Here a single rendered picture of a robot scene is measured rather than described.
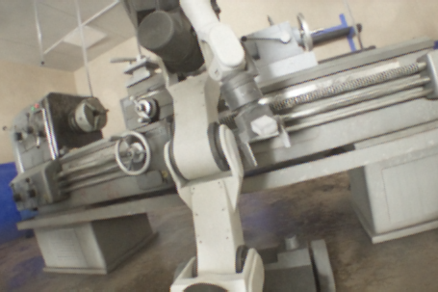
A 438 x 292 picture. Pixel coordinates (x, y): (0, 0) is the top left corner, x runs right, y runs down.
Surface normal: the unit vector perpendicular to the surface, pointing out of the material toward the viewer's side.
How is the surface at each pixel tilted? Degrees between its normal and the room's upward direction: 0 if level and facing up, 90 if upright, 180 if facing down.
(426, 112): 90
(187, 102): 65
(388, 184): 90
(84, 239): 90
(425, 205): 90
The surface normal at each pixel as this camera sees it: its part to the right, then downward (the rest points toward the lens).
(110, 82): -0.27, 0.10
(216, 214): -0.30, -0.33
